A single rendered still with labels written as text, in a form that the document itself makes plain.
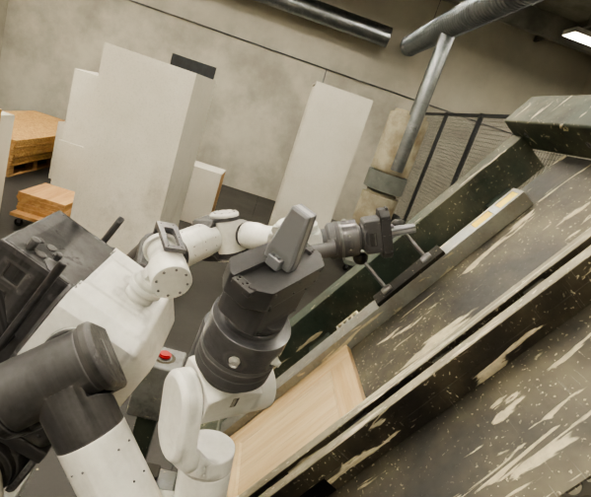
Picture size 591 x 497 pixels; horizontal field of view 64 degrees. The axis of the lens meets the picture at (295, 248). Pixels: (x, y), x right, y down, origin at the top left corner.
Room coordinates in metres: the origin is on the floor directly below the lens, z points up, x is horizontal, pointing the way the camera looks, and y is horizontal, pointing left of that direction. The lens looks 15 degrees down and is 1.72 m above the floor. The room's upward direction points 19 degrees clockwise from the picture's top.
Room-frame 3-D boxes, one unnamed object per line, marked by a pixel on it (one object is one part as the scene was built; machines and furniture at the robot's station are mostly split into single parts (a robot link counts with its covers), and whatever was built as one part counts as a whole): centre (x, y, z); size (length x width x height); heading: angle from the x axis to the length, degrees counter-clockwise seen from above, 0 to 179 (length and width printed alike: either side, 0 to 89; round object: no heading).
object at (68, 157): (5.14, 2.38, 0.36); 0.80 x 0.58 x 0.72; 6
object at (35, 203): (4.25, 2.28, 0.15); 0.61 x 0.51 x 0.31; 6
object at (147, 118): (3.60, 1.31, 0.88); 0.90 x 0.60 x 1.75; 6
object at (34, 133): (6.37, 4.02, 0.22); 2.46 x 1.04 x 0.44; 6
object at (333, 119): (5.09, 0.06, 1.03); 0.60 x 0.58 x 2.05; 6
